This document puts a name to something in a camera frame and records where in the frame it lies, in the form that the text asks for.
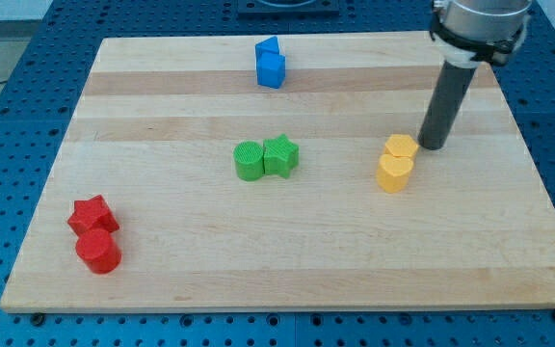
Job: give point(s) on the yellow hexagon block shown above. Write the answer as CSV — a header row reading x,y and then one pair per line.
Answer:
x,y
401,145

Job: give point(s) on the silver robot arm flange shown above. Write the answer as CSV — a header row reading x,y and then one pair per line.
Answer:
x,y
469,32

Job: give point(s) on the green star block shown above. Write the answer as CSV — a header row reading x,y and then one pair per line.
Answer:
x,y
281,156

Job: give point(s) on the red star block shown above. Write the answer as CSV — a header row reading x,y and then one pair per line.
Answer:
x,y
92,213

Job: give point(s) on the light wooden board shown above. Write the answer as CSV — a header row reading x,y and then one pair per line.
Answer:
x,y
154,132

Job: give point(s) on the green cylinder block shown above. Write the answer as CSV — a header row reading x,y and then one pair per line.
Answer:
x,y
249,162

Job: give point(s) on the blue cube block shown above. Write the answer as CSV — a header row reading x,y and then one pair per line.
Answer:
x,y
270,70

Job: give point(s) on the yellow heart block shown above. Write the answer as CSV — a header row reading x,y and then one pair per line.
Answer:
x,y
393,173

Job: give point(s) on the blue triangle block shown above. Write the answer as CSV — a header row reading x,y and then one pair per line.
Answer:
x,y
269,45

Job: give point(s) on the red cylinder block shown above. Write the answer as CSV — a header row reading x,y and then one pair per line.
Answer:
x,y
99,251

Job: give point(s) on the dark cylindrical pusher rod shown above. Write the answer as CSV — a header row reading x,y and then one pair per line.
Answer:
x,y
451,87

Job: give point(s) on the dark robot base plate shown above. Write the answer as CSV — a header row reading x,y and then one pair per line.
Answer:
x,y
254,8

